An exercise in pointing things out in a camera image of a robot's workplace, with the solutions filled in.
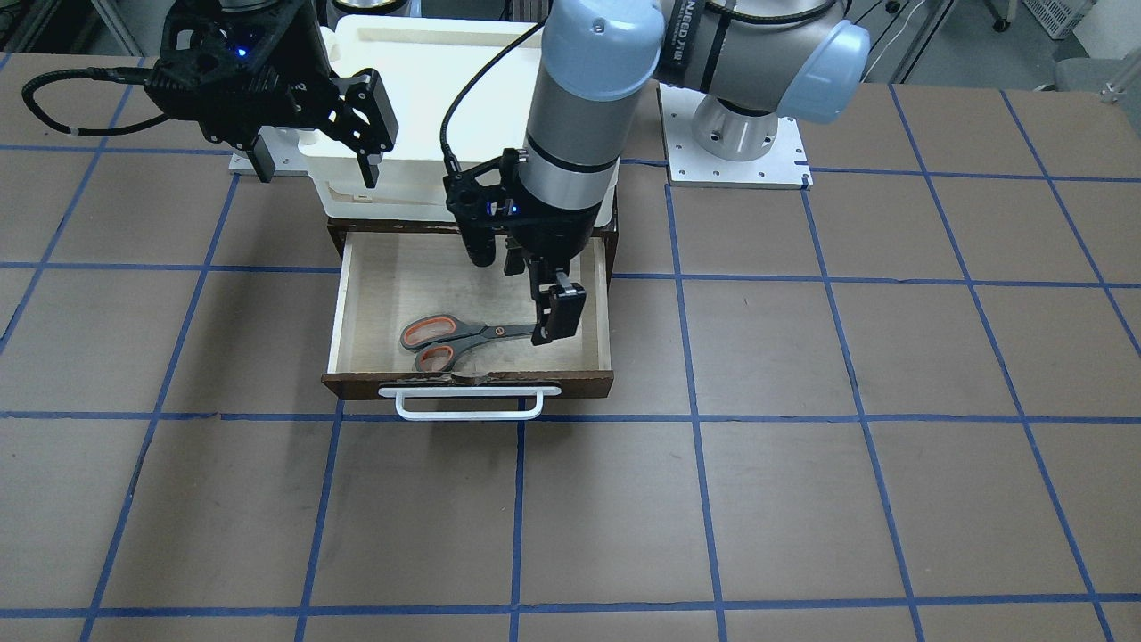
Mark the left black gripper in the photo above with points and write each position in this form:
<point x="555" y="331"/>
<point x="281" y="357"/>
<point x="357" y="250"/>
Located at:
<point x="554" y="234"/>

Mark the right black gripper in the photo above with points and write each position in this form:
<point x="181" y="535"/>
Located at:
<point x="299" y="55"/>

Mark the grey orange scissors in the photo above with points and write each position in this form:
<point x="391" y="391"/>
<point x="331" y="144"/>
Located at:
<point x="439" y="341"/>

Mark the wooden drawer with white handle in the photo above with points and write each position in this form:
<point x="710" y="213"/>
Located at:
<point x="389" y="280"/>

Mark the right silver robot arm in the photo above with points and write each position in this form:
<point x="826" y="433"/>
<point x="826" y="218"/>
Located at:
<point x="235" y="67"/>

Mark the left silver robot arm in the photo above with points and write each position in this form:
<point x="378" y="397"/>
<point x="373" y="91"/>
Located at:
<point x="800" y="59"/>

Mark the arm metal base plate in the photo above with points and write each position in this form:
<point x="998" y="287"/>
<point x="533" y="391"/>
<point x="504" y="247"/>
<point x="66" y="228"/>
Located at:
<point x="710" y="146"/>
<point x="288" y="162"/>

